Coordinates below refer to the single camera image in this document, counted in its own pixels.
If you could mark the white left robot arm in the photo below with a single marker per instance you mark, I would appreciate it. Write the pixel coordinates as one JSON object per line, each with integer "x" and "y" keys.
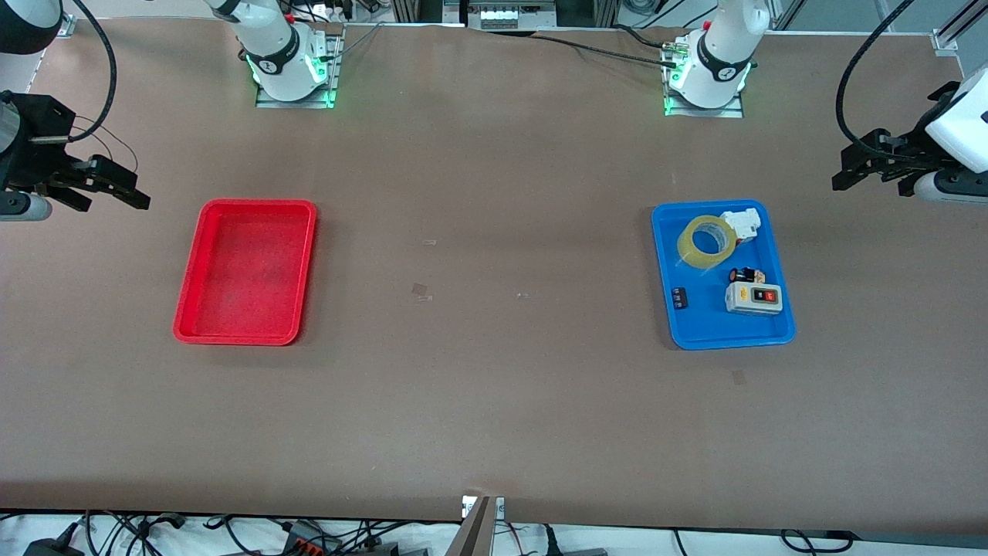
{"x": 718, "y": 54}

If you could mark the aluminium profile post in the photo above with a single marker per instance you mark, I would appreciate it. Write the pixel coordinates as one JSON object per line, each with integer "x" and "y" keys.
{"x": 472, "y": 533}

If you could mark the grey metal equipment frame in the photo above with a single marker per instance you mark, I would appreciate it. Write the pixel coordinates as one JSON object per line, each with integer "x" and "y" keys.
{"x": 505, "y": 15}

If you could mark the black power adapter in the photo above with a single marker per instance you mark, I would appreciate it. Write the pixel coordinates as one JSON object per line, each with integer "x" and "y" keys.
{"x": 50, "y": 547}

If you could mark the small black terminal block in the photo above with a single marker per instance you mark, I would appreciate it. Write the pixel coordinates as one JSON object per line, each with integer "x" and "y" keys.
{"x": 680, "y": 298}

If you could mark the orange connector block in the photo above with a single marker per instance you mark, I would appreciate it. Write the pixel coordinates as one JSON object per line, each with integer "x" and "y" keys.
{"x": 309, "y": 538}

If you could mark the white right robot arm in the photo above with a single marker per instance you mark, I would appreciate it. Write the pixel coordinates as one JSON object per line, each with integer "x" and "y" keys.
{"x": 270, "y": 38}

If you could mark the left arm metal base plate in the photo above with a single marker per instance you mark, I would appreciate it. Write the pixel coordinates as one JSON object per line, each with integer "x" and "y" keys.
{"x": 729, "y": 113}

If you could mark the yellowish clear tape roll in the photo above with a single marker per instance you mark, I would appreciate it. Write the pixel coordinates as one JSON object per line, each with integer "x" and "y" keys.
{"x": 687, "y": 245}

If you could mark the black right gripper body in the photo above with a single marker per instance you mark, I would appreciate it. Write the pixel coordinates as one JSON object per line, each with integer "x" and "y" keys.
{"x": 35, "y": 150}

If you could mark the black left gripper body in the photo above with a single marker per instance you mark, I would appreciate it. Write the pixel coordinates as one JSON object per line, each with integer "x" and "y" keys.
{"x": 908, "y": 152}

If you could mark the grey push button switch box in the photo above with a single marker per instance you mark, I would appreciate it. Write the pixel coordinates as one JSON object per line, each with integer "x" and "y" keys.
{"x": 752, "y": 301}

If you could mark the metal corner bracket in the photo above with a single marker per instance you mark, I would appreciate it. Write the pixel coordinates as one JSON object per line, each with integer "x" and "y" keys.
{"x": 945, "y": 40}

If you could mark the white plug adapter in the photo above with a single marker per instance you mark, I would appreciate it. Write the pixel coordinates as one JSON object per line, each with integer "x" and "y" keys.
{"x": 745, "y": 220}

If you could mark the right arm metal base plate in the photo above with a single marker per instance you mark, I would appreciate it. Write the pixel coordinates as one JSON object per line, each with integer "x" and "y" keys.
{"x": 266, "y": 103}

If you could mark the small black orange component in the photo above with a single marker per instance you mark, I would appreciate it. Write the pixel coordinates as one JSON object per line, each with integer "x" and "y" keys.
{"x": 745, "y": 275}

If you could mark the red plastic tray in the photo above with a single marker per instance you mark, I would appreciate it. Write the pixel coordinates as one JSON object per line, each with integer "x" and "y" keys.
{"x": 243, "y": 270}

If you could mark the blue plastic tray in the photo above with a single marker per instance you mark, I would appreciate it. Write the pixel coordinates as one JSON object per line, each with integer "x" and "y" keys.
{"x": 714, "y": 324}

